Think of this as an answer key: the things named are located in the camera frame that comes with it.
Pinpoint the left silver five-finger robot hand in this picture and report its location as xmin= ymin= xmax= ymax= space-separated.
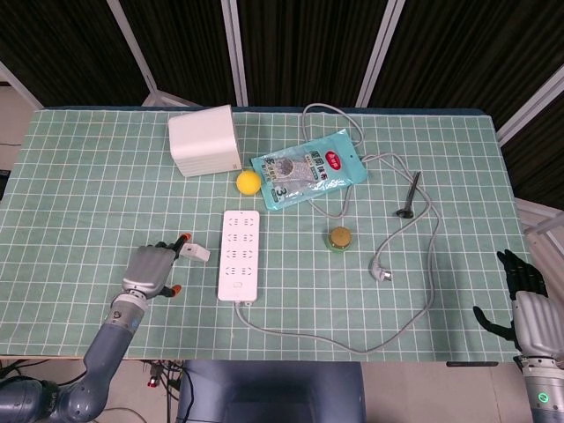
xmin=121 ymin=232 xmax=195 ymax=301

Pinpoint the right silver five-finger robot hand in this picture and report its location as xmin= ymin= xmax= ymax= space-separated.
xmin=472 ymin=249 xmax=564 ymax=354

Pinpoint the white plug adapter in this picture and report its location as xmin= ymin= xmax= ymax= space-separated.
xmin=179 ymin=243 xmax=211 ymax=264

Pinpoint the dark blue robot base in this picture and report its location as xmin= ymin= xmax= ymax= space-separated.
xmin=175 ymin=360 xmax=367 ymax=423

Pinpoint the white power strip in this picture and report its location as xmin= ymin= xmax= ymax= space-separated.
xmin=217 ymin=209 xmax=261 ymax=307

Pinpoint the yellow ball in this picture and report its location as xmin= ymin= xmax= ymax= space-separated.
xmin=235 ymin=170 xmax=261 ymax=196

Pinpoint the white ribbed box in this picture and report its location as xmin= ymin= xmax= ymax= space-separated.
xmin=167 ymin=104 xmax=241 ymax=178

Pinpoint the green checked tablecloth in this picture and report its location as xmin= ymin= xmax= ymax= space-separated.
xmin=0 ymin=108 xmax=545 ymax=363

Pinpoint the black ribbed partition panel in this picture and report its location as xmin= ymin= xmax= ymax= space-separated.
xmin=369 ymin=0 xmax=564 ymax=111
xmin=0 ymin=0 xmax=149 ymax=109
xmin=237 ymin=0 xmax=391 ymax=108
xmin=121 ymin=0 xmax=241 ymax=107
xmin=501 ymin=81 xmax=564 ymax=199

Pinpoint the teal dishcloth package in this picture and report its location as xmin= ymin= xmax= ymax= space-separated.
xmin=249 ymin=128 xmax=369 ymax=212

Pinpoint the green jar with gold lid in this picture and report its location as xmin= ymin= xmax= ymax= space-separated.
xmin=325 ymin=226 xmax=353 ymax=255

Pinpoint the black cable bundle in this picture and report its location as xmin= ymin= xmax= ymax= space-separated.
xmin=140 ymin=359 xmax=187 ymax=423

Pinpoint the grey power strip cable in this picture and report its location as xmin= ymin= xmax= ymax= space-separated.
xmin=236 ymin=103 xmax=443 ymax=353

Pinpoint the white partition post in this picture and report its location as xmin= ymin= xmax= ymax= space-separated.
xmin=354 ymin=0 xmax=406 ymax=108
xmin=107 ymin=0 xmax=199 ymax=108
xmin=0 ymin=59 xmax=45 ymax=110
xmin=495 ymin=63 xmax=564 ymax=147
xmin=219 ymin=0 xmax=250 ymax=107

